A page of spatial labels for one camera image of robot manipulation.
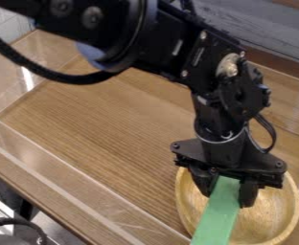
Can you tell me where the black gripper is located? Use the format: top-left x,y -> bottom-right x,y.
168,127 -> 287,209

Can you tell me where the green rectangular block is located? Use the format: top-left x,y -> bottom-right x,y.
190,177 -> 240,245

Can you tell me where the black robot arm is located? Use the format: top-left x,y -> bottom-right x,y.
0,0 -> 285,208

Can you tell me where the light wooden bowl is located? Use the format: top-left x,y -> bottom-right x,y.
174,167 -> 299,245

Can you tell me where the grey bench in background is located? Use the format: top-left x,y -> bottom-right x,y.
193,0 -> 299,61

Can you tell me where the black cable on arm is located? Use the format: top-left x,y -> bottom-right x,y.
245,113 -> 279,155

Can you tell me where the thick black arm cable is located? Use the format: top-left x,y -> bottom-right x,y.
0,27 -> 114,86

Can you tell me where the black cable lower left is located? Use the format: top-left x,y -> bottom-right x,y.
0,217 -> 47,245

